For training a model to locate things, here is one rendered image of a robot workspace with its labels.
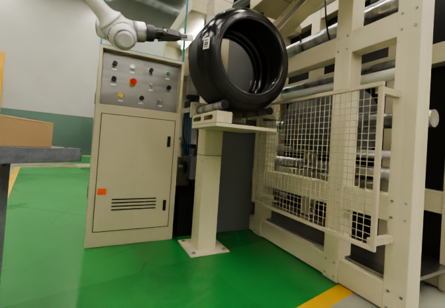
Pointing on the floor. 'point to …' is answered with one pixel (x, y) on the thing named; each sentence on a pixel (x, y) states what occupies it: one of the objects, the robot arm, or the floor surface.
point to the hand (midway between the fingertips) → (186, 37)
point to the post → (210, 136)
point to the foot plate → (202, 250)
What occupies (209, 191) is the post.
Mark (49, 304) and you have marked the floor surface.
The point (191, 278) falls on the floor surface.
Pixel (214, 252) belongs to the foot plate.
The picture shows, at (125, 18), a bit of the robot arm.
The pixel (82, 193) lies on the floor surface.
